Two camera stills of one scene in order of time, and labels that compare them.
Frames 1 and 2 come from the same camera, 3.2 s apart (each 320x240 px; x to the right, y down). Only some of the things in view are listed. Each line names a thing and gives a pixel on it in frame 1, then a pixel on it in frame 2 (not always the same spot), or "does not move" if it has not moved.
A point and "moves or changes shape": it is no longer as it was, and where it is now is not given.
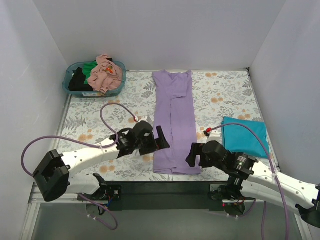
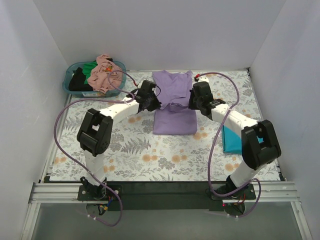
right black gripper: (198, 157) -> (195, 102)
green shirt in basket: (87, 68) does not move
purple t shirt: (174, 111) moves or changes shape
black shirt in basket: (77, 82) does not move
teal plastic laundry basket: (93, 94) does not move
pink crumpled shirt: (106, 75) does not move
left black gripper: (155, 142) -> (150, 102)
